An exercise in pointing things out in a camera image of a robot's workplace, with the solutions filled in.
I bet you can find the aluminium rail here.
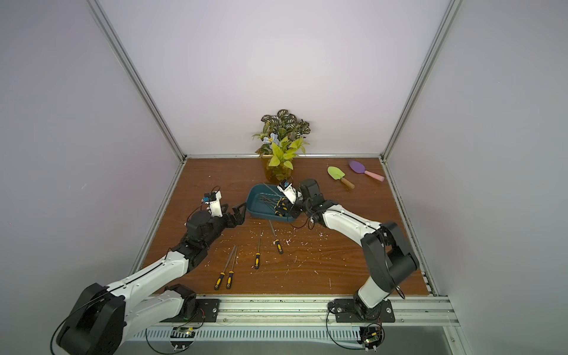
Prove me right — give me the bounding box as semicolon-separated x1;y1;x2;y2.
197;294;459;327

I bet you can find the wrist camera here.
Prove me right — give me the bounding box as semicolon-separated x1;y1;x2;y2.
277;180;298;205
202;190;223;217

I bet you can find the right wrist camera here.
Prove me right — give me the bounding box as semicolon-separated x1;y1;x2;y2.
277;180;298;205

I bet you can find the left circuit board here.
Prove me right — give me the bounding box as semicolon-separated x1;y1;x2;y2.
170;326;197;352

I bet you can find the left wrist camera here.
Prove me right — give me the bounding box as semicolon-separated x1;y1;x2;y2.
202;190;223;217

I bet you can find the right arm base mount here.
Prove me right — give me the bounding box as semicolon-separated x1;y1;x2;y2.
327;298;396;323

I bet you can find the purple trowel pink handle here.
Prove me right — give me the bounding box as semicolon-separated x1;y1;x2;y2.
348;160;385;182

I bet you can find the long file yellow handle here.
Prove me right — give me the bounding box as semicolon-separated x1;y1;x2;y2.
214;245;237;291

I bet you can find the artificial plant bouquet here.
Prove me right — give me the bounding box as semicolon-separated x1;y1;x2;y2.
253;109;312;170

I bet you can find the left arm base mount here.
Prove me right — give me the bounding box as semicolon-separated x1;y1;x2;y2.
161;284;220;323

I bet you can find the teal plastic storage box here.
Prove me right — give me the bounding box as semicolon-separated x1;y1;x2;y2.
246;183;299;223

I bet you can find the green trowel wooden handle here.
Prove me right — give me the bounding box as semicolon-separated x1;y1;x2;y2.
327;166;355;189

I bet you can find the amber glass vase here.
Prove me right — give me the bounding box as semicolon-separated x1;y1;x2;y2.
261;155;293;183

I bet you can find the circuit board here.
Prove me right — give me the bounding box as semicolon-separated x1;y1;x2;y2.
359;324;385;351
170;326;197;352

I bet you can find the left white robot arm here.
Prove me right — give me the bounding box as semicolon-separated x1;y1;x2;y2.
50;204;246;354

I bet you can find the right circuit board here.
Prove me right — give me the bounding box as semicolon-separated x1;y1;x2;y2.
359;324;385;351

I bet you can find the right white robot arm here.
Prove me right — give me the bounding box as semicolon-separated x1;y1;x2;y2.
279;179;420;313

